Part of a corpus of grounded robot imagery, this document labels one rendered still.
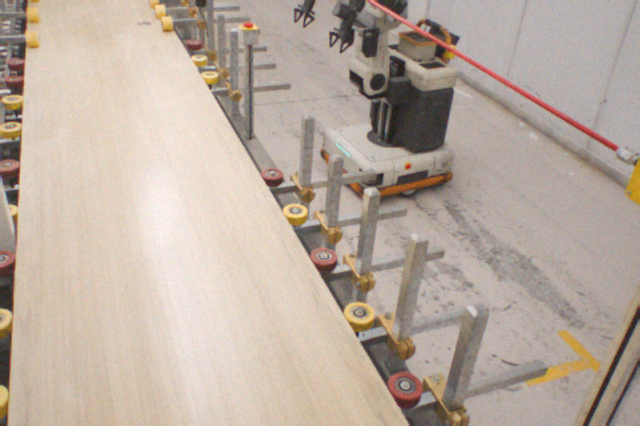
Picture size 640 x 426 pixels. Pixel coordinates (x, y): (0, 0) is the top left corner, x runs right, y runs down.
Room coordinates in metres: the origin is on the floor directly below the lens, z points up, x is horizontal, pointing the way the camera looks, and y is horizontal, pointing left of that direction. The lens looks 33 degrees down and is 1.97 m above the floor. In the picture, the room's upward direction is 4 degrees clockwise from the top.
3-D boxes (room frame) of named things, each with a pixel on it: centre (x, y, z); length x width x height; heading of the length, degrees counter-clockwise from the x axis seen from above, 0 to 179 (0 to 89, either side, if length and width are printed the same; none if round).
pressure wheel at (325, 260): (1.38, -0.03, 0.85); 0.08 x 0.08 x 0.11
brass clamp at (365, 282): (1.41, -0.14, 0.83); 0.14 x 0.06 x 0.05; 23
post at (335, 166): (1.62, -0.05, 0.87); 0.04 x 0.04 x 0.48; 23
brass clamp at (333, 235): (1.64, -0.04, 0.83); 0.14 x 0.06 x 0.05; 23
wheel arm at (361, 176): (1.92, -0.02, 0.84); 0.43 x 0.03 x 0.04; 113
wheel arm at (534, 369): (1.00, -0.41, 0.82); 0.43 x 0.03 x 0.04; 113
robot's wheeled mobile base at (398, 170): (3.49, -0.44, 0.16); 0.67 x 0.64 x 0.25; 119
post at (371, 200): (1.39, -0.15, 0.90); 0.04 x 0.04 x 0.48; 23
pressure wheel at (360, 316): (1.15, -0.13, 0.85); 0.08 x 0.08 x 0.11
